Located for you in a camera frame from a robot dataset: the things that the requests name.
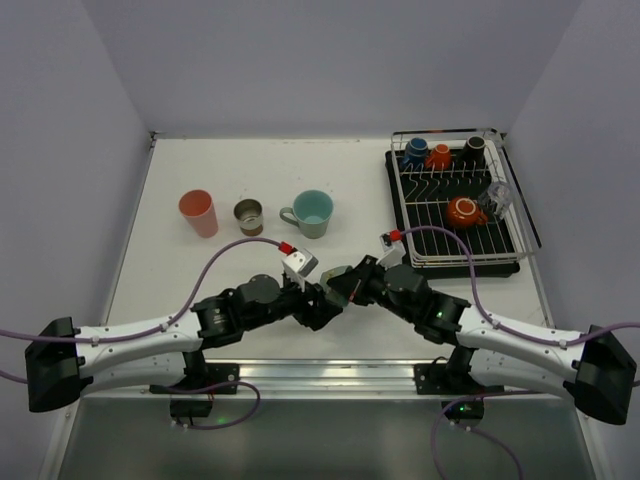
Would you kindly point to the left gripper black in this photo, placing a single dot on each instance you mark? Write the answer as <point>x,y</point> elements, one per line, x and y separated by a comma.
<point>310,307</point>

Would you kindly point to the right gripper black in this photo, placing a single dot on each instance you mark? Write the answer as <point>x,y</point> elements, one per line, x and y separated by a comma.
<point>365,276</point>

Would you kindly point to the pale green mug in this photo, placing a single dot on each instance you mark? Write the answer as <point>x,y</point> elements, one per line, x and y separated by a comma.
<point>310,213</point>
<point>330,294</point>

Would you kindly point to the steel cup with cork base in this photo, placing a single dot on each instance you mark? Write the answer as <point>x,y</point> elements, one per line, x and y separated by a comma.
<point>249,217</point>

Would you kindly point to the red glazed round cup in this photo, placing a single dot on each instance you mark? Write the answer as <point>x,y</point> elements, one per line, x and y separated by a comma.
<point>463,212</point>

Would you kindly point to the pink plastic cup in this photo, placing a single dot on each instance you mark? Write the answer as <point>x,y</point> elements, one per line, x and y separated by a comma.
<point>197,208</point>

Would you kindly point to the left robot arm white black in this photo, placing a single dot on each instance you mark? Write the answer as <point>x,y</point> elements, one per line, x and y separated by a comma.
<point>65,362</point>

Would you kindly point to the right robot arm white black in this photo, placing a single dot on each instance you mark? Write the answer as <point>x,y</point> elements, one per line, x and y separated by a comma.
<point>593,369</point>

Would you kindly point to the black drip tray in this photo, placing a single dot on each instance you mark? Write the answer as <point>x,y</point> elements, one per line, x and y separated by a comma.
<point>420,197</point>

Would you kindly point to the blue cup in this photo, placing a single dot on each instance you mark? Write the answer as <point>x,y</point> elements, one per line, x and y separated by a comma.
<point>415,152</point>

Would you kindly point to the orange cup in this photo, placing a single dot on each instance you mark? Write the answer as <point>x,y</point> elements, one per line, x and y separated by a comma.
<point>440,158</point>

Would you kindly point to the clear glass cup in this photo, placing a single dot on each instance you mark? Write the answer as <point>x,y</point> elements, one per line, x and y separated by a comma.
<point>495,201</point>

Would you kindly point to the black cup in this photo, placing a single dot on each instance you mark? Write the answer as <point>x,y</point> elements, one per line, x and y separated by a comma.
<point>473,150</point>

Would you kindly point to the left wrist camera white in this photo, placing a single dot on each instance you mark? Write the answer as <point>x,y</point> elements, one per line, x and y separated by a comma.
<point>297,264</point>

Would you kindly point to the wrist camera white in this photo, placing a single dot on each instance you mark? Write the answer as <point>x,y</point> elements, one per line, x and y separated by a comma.
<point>393,249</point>
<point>297,264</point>

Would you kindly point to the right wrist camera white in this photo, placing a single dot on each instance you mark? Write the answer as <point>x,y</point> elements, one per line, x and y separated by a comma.
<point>393,249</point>

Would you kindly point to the aluminium mounting rail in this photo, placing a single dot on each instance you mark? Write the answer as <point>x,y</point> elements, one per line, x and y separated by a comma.
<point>320,377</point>

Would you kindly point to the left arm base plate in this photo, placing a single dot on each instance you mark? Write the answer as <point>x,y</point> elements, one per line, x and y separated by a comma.
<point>216,378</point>

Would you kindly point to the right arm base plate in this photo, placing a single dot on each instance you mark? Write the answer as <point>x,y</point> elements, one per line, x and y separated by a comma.
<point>442,376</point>

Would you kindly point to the wire dish rack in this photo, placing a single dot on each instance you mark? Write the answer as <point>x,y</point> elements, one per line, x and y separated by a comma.
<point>455,139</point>

